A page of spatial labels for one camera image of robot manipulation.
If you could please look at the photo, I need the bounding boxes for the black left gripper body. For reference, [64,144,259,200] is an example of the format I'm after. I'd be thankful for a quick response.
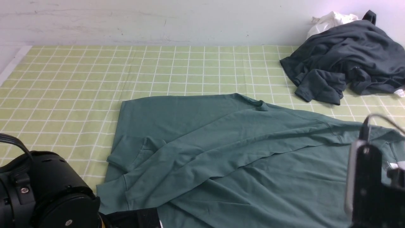
[100,208,163,228]

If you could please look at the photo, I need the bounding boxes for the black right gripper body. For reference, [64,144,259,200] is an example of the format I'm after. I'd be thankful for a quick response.
[351,168,405,228]

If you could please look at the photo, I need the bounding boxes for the green long-sleeved shirt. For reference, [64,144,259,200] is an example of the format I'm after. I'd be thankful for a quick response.
[97,93,405,228]

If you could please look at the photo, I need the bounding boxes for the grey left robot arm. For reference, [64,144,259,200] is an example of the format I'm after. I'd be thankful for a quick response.
[1,151,163,228]

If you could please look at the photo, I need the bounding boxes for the green checkered tablecloth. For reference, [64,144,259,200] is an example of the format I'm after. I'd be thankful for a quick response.
[0,45,405,190]

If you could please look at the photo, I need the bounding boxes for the dark grey crumpled garment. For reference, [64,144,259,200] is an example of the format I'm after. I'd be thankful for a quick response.
[280,10,405,105]

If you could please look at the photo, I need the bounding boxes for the white crumpled cloth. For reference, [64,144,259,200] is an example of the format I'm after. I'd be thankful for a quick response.
[307,11,360,39]

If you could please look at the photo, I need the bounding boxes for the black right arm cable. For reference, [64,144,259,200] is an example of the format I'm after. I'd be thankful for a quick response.
[359,114,405,141]

